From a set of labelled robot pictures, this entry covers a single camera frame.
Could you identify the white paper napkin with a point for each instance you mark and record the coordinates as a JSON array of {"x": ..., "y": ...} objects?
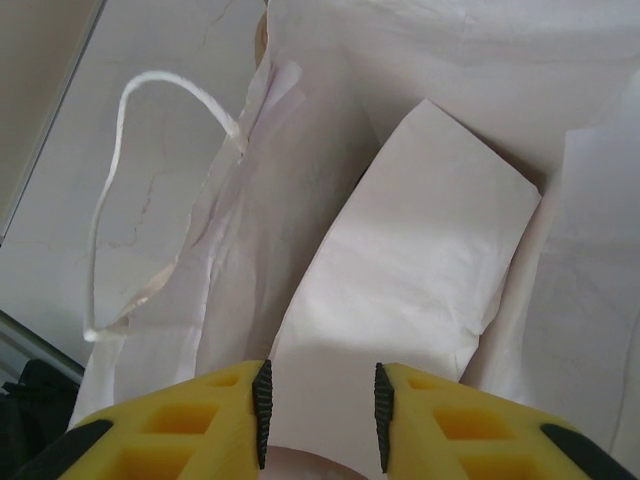
[{"x": 415, "y": 240}]

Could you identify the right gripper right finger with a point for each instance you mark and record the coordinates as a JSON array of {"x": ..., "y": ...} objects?
[{"x": 475, "y": 440}]

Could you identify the red and white paper bag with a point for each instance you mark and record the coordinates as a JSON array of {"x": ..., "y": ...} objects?
[{"x": 280, "y": 225}]

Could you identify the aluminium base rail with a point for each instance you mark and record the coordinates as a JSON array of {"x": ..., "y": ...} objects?
[{"x": 40, "y": 345}]

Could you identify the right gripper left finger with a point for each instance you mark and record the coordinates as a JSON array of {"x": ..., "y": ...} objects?
[{"x": 165, "y": 435}]

